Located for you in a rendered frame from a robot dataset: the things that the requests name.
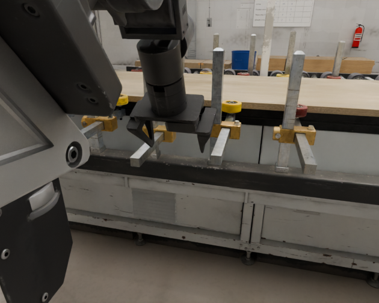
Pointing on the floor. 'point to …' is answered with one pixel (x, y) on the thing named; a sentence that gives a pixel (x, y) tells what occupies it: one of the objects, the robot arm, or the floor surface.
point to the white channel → (267, 37)
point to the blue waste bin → (241, 59)
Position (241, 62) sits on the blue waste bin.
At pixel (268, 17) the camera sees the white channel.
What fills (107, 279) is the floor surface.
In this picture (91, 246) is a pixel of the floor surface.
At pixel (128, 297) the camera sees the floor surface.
